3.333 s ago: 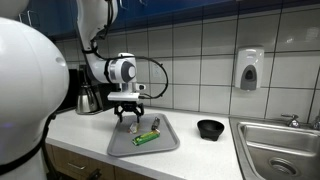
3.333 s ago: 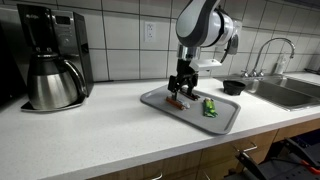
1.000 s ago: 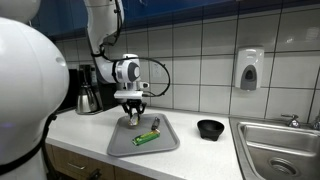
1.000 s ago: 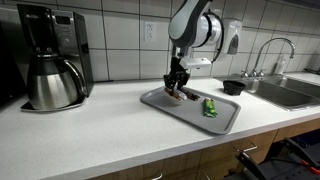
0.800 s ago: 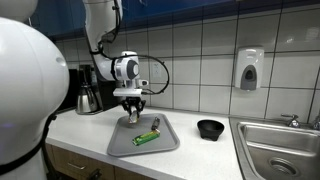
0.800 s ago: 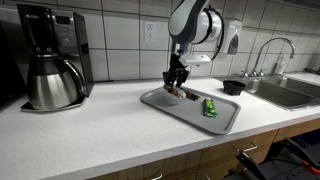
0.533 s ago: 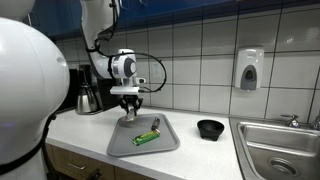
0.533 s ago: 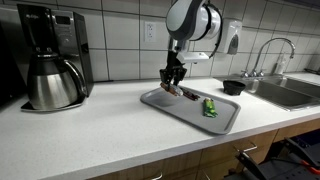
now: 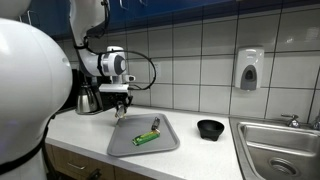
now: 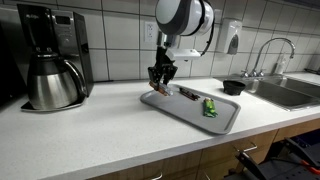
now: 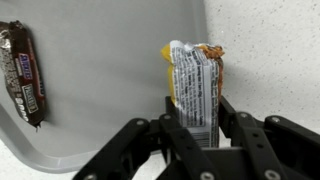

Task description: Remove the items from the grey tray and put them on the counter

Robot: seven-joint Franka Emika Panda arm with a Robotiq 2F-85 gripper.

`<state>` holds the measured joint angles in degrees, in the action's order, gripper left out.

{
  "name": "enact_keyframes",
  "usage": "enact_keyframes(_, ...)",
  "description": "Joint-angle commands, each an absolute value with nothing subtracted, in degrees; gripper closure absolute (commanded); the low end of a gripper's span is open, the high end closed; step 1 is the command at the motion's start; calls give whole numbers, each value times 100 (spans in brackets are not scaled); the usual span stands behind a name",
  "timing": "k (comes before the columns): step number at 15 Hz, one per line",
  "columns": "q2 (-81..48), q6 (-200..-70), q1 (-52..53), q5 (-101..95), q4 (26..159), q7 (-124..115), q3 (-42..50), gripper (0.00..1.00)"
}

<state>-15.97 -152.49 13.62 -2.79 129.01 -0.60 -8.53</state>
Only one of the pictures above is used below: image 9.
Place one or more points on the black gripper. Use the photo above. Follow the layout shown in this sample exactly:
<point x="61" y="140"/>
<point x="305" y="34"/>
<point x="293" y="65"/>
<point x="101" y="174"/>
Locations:
<point x="113" y="99"/>

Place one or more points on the green granola bar packet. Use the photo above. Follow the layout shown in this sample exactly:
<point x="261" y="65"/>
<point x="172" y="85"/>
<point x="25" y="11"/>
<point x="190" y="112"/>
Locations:
<point x="146" y="137"/>

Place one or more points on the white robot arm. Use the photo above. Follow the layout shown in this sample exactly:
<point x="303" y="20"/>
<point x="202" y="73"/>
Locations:
<point x="33" y="83"/>

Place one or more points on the grey plastic tray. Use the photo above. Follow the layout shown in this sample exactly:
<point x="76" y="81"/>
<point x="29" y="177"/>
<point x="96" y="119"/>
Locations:
<point x="146" y="146"/>

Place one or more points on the black coffee maker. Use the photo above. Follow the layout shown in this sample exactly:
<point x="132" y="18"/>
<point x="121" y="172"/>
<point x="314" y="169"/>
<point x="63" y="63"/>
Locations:
<point x="96" y="83"/>

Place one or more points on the steel coffee carafe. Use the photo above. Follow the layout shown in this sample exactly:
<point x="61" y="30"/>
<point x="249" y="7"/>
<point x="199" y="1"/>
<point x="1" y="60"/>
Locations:
<point x="86" y="100"/>

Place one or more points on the black microwave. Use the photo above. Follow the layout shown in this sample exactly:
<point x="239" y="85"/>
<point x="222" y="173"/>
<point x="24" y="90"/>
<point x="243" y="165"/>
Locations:
<point x="71" y="93"/>

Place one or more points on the wooden base cabinet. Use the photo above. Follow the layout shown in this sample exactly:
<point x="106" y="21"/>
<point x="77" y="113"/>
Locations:
<point x="66" y="156"/>

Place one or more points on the black bowl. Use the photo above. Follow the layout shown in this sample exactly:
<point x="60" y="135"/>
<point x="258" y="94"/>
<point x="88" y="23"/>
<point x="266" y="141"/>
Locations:
<point x="210" y="130"/>

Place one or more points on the blue upper cabinet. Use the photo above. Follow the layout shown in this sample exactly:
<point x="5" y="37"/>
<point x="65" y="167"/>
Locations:
<point x="200" y="8"/>

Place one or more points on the stainless steel sink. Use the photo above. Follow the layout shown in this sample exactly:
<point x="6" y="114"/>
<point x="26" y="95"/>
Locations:
<point x="280" y="143"/>

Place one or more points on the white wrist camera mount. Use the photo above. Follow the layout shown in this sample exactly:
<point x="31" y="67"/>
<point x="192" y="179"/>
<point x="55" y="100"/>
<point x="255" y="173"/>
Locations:
<point x="113" y="88"/>

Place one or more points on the white wall outlet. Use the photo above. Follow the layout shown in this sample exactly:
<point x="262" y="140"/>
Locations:
<point x="157" y="71"/>

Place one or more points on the black robot cart frame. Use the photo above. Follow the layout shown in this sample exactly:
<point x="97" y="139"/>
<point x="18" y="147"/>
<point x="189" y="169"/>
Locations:
<point x="94" y="175"/>

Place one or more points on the white wall soap dispenser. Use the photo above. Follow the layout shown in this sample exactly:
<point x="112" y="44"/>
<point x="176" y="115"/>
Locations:
<point x="249" y="66"/>

